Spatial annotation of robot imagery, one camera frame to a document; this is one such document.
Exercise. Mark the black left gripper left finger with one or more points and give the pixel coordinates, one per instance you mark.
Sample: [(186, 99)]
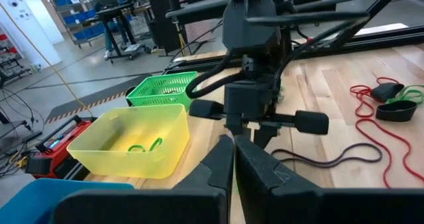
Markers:
[(198, 201)]

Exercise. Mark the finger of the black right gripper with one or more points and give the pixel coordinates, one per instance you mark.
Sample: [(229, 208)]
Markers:
[(265, 134), (236, 126)]

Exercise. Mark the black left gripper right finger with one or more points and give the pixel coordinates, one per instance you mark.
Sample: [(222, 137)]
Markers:
[(291, 204)]

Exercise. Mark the thin red rubber band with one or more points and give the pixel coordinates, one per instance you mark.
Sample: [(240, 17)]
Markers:
[(170, 92), (385, 177), (356, 91)]

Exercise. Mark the wide black rubber band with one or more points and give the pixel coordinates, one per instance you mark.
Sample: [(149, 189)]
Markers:
[(386, 91), (395, 114)]

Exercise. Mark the thin dark rubber band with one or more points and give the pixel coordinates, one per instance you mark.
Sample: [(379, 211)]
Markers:
[(381, 155)]

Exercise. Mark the pink hanging cloth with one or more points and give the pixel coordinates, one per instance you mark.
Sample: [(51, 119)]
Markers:
[(202, 30)]

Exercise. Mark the green mesh basket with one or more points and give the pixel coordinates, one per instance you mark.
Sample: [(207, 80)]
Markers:
[(149, 99)]

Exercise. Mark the grey desk with keyboard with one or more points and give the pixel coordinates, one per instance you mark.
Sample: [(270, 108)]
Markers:
[(198, 10)]

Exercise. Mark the yellow translucent plastic bin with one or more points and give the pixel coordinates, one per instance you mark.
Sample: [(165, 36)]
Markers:
[(99, 164)]

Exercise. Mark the red portable power station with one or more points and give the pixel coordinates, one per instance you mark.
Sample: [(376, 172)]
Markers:
[(63, 151)]

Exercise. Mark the person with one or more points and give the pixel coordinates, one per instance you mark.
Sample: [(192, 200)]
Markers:
[(109, 38)]

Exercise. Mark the black standing desk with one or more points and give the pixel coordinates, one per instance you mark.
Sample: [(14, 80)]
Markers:
[(116, 9)]

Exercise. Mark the blue plastic bin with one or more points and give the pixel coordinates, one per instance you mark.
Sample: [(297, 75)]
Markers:
[(30, 201)]

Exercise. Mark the blue storage bins shelf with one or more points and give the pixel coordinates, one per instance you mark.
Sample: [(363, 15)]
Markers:
[(83, 33)]

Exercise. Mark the storage shelf with bins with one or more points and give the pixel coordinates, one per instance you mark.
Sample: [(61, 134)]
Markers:
[(13, 61)]

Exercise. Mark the white pillar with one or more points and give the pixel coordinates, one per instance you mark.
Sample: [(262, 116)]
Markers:
[(26, 25)]

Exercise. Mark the black vertical post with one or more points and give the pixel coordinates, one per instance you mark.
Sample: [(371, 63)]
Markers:
[(162, 18)]

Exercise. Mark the black aluminium table frame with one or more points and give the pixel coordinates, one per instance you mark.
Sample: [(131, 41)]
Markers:
[(364, 40)]

